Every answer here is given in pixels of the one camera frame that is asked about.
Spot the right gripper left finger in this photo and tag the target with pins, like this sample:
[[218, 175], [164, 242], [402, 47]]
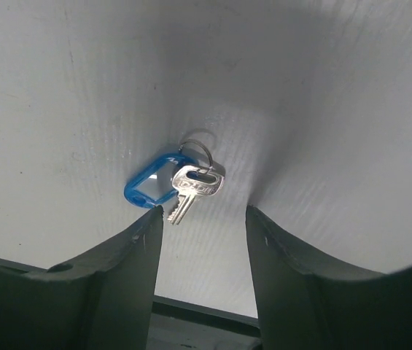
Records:
[[100, 299]]

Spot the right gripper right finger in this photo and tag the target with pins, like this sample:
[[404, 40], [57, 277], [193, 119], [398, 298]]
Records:
[[307, 299]]

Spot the key with solid blue tag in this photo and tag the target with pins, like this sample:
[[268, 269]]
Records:
[[186, 175]]

